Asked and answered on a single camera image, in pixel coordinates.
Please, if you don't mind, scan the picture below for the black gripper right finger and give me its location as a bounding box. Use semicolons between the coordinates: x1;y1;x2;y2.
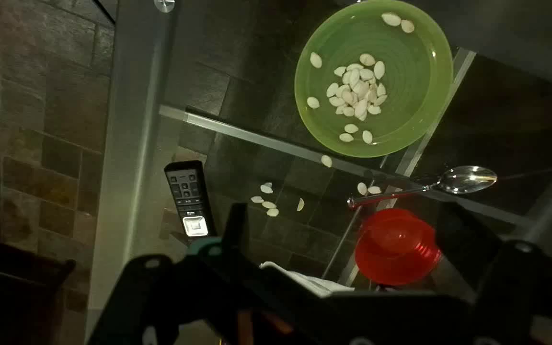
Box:
436;204;552;345

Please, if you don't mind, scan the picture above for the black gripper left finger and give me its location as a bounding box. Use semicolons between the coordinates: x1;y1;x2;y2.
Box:
87;204;247;345

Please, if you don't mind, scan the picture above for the black remote control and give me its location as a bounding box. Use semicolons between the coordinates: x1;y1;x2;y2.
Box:
164;162;214;240

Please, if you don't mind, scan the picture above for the metal spoon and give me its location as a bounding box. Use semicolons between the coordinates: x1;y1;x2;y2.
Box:
344;166;498;210

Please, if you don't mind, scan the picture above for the red plastic bowl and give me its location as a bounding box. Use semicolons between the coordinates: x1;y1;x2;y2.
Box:
354;208;440;286

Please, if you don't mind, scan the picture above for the white paper napkin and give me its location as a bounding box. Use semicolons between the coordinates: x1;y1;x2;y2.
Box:
258;261;354;300

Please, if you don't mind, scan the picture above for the pile of white seeds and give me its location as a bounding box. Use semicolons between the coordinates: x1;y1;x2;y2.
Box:
325;54;386;146

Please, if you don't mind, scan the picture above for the green plastic plate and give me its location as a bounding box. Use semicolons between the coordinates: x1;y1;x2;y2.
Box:
293;0;454;160

